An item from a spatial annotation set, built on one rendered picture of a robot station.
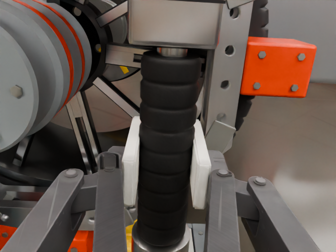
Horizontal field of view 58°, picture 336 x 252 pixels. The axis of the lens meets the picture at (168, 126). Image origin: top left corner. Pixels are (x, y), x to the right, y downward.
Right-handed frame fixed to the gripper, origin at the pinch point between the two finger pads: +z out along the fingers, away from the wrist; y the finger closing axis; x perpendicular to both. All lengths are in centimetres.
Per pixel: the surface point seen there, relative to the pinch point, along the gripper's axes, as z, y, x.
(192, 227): 82, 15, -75
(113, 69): 74, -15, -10
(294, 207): 109, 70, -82
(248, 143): 184, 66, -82
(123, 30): 69, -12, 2
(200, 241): 74, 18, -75
